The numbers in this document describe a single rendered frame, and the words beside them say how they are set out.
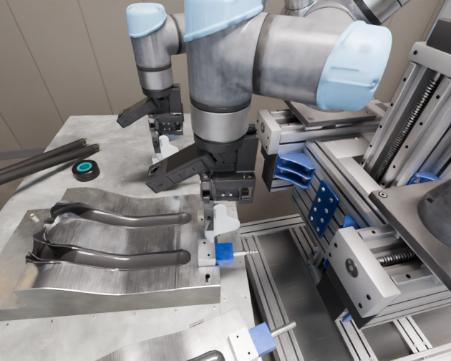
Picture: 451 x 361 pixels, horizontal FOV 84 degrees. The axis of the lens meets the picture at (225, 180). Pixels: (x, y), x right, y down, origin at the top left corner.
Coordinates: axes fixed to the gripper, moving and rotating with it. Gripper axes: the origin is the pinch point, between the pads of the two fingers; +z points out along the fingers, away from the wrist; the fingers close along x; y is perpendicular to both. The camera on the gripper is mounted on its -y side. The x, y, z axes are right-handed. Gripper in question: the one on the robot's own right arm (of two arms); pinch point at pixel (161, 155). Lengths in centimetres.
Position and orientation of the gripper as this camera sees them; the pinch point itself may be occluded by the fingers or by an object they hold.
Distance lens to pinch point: 74.2
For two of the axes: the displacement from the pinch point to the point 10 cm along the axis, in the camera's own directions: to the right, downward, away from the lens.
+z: -0.2, 7.3, 6.8
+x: -0.9, -6.8, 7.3
